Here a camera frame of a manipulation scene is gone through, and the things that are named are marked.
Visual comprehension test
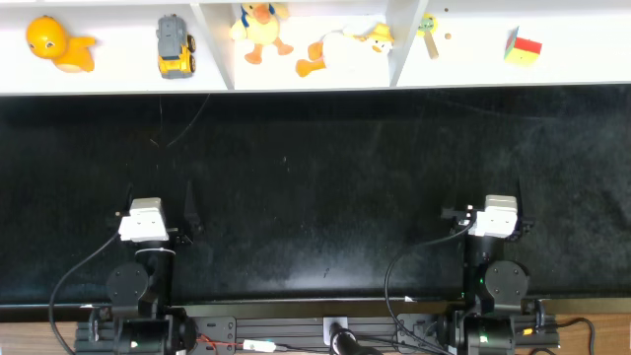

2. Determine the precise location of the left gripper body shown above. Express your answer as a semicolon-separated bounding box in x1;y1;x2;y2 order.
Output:
164;225;194;247

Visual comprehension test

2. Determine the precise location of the yellow plush duck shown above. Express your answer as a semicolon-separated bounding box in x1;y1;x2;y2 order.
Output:
228;2;296;66

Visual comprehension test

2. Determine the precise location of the grey and yellow toy truck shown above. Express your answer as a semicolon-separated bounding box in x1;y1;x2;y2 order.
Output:
155;13;198;81

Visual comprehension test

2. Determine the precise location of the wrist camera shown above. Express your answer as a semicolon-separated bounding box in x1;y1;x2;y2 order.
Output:
473;194;521;240
117;196;171;244

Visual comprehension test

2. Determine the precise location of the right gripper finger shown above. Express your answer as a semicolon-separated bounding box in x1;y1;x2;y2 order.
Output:
515;177;528;221

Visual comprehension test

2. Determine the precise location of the orange dinosaur toy figure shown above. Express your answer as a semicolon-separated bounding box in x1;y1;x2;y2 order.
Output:
25;15;98;75

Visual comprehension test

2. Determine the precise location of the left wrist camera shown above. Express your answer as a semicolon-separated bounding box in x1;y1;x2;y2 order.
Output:
117;196;171;244

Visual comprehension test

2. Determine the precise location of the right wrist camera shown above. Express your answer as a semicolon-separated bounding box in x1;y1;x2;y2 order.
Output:
473;194;521;240

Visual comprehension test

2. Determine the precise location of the black cable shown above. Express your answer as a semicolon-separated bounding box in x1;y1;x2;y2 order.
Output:
47;230;122;355
383;222;476;355

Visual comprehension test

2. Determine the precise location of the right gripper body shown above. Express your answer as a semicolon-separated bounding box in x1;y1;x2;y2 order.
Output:
441;205;536;244

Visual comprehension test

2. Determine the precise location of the white plush duck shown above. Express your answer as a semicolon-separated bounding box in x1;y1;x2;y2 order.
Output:
295;21;396;79

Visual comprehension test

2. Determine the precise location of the white shelf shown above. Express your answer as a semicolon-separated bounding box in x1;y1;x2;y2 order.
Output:
0;0;631;98

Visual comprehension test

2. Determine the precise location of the green wooden rattle drum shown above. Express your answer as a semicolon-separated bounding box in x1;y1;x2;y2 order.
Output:
415;6;454;61

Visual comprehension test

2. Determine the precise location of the many-coloured puzzle cube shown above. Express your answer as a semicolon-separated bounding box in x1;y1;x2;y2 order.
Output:
503;26;544;68

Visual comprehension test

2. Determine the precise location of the mounting rail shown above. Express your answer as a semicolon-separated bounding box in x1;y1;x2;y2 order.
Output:
73;313;597;355

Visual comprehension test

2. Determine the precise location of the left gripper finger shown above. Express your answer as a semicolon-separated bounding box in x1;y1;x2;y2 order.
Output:
122;182;136;219
182;178;205;236

